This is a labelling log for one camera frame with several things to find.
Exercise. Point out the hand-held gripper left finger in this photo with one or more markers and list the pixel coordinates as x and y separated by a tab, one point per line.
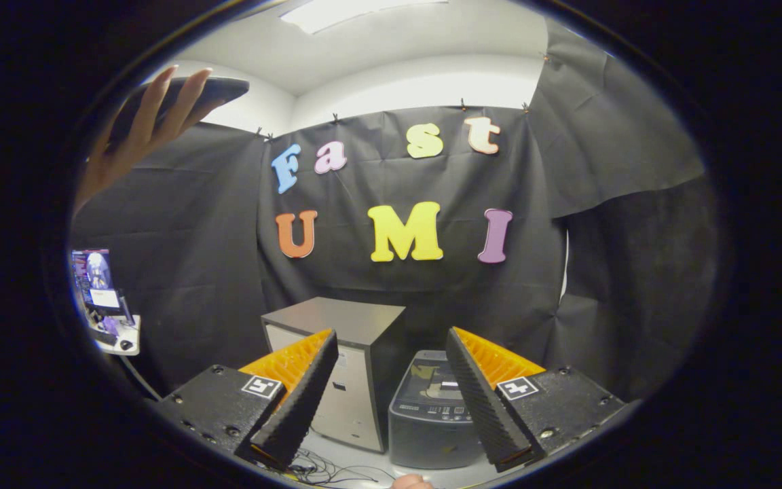
298	407

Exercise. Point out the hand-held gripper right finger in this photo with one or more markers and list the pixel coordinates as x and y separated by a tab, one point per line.
482	401

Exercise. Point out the washing machine lid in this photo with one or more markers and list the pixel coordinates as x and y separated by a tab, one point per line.
425	380

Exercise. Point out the grey washing machine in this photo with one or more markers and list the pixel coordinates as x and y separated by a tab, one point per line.
425	438

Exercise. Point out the grey cabinet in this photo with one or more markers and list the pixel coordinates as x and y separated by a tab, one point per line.
337	316

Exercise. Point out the white desk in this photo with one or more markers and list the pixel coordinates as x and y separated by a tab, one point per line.
132	333

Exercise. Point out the black keyboard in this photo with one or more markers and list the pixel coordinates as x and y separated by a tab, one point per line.
104	337

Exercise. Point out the black backdrop cloth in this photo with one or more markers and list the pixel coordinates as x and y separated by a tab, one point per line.
391	176

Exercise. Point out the black phone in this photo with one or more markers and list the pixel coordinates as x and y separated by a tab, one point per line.
225	92

